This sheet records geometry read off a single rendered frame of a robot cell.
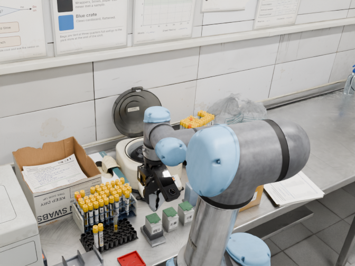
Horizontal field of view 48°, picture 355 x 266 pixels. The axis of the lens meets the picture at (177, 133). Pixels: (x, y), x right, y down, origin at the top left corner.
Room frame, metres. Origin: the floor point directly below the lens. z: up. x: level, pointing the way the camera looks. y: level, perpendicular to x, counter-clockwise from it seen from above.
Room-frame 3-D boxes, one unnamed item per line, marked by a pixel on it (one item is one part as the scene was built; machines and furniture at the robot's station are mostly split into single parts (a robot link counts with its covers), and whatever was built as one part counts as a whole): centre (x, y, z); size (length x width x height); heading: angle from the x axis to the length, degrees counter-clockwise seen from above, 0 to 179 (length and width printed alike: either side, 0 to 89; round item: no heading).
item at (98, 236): (0.96, 0.20, 0.93); 0.17 x 0.09 x 0.11; 125
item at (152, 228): (0.99, 0.06, 0.92); 0.05 x 0.04 x 0.06; 33
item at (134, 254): (0.86, 0.11, 0.88); 0.07 x 0.07 x 0.01; 35
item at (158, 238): (0.99, 0.06, 0.89); 0.09 x 0.05 x 0.04; 33
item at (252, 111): (1.84, -0.39, 0.94); 0.20 x 0.17 x 0.14; 99
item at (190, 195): (1.17, -0.10, 0.92); 0.10 x 0.07 x 0.10; 120
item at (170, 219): (1.04, 0.00, 0.91); 0.05 x 0.04 x 0.07; 35
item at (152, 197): (0.99, 0.08, 1.04); 0.06 x 0.03 x 0.09; 33
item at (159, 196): (1.01, 0.05, 1.04); 0.06 x 0.03 x 0.09; 33
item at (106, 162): (1.26, 0.27, 0.92); 0.24 x 0.12 x 0.10; 35
